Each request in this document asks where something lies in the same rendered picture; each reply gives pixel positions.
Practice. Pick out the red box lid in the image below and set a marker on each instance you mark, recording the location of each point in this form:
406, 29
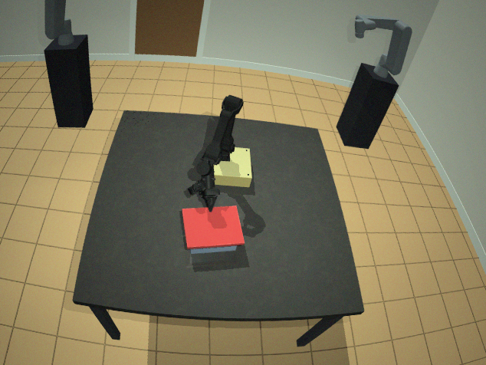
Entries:
218, 228

